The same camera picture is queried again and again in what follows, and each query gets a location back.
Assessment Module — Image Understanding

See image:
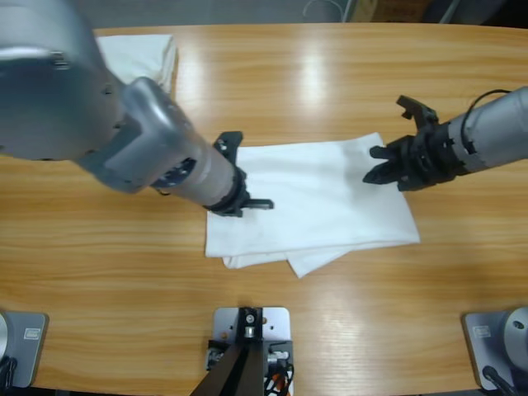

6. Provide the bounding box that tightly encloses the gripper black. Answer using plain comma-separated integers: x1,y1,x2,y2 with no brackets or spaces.
361,120,470,194
205,163,276,219

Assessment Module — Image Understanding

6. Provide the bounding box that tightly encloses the white t-shirt with black print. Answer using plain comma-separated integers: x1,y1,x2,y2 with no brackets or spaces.
205,131,422,280

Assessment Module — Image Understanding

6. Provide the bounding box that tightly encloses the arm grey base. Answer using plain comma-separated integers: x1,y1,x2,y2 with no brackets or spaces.
460,305,528,391
0,311,50,389

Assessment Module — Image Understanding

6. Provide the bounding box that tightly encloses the black clamp with silver connectors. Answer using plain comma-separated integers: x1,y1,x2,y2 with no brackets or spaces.
205,338,296,370

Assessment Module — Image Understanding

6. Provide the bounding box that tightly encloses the brown cardboard box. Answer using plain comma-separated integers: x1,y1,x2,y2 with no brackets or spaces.
354,0,431,22

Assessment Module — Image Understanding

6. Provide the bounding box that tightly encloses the folded white t-shirt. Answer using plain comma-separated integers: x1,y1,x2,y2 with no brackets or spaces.
94,33,180,94

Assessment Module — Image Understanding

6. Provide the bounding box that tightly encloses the dark chair with grey legs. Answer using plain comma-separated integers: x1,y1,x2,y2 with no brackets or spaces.
431,0,528,29

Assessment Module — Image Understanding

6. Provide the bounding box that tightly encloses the wrist camera black bracket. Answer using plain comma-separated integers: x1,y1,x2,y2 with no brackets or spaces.
212,130,244,166
395,95,441,131

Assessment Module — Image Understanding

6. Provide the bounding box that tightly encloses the white mount block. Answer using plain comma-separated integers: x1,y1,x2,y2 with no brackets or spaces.
212,305,293,346

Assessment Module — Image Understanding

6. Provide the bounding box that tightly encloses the wrist thin black cable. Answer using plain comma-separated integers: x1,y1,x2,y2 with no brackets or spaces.
464,89,515,125

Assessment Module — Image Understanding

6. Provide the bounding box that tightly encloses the orange cable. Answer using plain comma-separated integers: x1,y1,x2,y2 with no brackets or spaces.
263,369,295,396

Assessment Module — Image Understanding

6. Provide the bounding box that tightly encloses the base black cable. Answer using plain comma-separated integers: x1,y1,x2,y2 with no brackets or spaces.
481,365,519,396
0,357,18,391

